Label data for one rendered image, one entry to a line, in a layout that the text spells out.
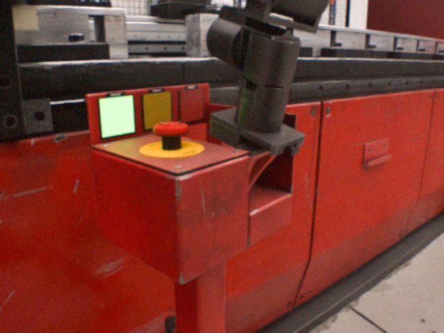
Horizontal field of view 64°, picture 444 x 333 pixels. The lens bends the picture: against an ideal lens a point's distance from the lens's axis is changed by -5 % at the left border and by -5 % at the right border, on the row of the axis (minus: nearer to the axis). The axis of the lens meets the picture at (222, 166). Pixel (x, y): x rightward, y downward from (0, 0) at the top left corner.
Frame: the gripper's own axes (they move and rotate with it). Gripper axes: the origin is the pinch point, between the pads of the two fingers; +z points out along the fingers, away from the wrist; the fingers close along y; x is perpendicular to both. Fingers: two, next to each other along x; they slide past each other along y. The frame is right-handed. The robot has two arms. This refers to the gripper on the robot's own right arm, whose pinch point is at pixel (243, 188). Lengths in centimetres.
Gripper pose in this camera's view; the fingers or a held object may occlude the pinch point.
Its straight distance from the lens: 49.5
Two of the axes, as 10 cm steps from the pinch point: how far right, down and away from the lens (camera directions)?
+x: -6.8, 2.5, -6.9
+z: -1.5, 8.7, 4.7
